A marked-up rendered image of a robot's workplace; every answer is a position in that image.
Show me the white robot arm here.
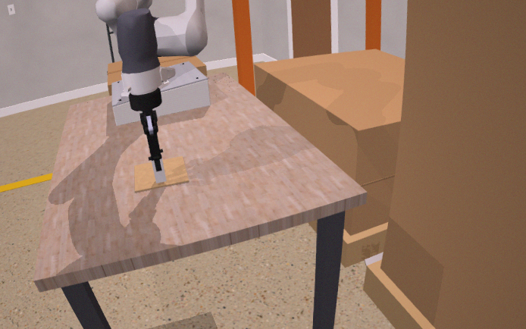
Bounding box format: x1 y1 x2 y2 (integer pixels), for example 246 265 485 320
95 0 208 96

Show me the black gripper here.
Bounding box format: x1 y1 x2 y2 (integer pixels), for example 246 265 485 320
129 88 167 183

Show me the tan flat mat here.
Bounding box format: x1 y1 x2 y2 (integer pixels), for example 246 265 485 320
134 156 189 193

